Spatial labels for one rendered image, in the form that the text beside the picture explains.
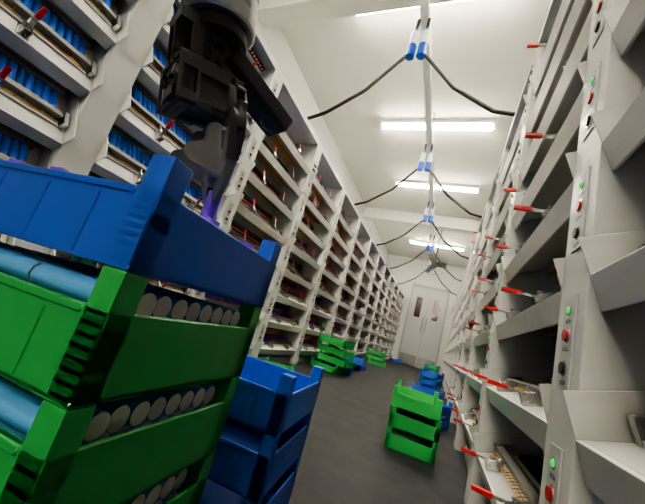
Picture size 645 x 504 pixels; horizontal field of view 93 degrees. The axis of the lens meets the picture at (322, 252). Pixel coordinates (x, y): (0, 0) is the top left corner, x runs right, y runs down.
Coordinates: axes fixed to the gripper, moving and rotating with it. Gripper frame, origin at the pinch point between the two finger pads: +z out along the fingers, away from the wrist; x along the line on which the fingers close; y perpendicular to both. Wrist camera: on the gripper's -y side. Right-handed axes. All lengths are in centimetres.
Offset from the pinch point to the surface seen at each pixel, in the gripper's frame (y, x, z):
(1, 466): 16.9, 14.2, 20.2
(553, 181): -84, 21, -20
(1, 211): 18.5, 5.1, 6.0
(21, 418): 16.3, 13.0, 18.3
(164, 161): 11.0, 15.8, 1.9
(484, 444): -87, 8, 57
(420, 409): -106, -23, 64
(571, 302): -36.5, 31.7, 9.7
